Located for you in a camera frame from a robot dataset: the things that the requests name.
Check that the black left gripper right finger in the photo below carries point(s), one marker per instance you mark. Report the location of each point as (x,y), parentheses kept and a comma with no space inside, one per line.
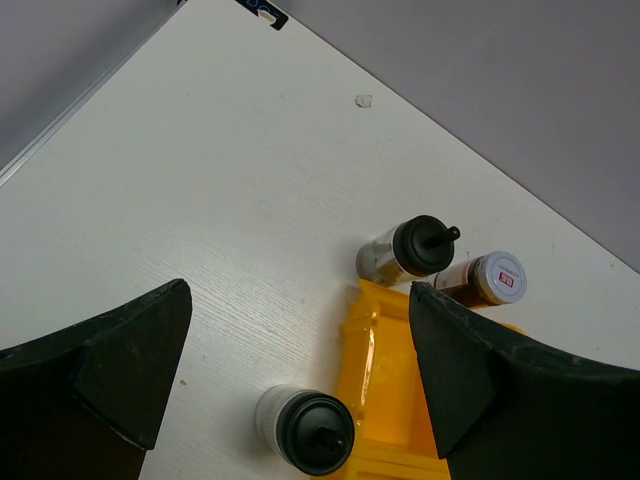
(505,406)

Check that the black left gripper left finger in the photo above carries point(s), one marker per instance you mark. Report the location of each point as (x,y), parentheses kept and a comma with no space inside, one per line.
(88,401)

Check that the glass spice jar black lid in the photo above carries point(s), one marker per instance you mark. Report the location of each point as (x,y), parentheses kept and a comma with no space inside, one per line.
(414,249)

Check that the yellow four-compartment plastic bin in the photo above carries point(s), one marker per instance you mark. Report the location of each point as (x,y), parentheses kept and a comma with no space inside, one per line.
(379,382)

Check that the brown jar white lid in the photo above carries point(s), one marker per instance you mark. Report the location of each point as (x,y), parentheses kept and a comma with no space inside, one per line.
(494,279)

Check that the white powder jar black lid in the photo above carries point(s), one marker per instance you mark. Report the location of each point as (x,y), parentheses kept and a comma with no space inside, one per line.
(311,430)

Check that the small torn tape scrap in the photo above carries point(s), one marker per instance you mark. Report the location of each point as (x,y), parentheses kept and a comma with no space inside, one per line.
(363,100)

